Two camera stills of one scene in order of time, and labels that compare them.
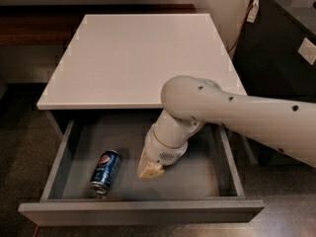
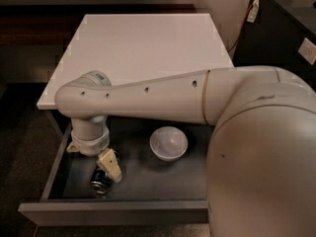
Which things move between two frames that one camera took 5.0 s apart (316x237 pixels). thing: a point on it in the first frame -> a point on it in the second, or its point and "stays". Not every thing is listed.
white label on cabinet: x=307 y=50 stays
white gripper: x=163 y=152 -> x=93 y=143
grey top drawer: x=202 y=187 stays
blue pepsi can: x=106 y=171 stays
